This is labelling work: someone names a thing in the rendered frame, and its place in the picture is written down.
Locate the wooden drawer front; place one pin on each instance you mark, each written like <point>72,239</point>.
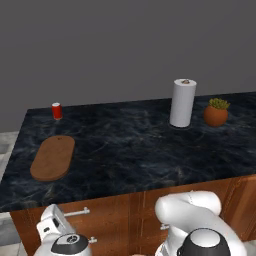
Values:
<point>111,241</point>
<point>150,213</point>
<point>106,210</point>

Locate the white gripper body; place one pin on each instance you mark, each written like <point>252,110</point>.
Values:
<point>55,215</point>

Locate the wooden cupboard door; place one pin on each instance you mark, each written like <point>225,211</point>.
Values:
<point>245,206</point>

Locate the green plant in orange pot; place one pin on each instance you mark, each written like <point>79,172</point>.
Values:
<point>216,114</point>

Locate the red can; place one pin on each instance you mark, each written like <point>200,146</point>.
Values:
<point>57,111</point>

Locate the white paper towel roll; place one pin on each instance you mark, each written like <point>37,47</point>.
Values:
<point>182,104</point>

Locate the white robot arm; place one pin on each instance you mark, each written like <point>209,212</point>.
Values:
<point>193,213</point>

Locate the wooden cutting board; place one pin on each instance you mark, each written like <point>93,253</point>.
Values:
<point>53,157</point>

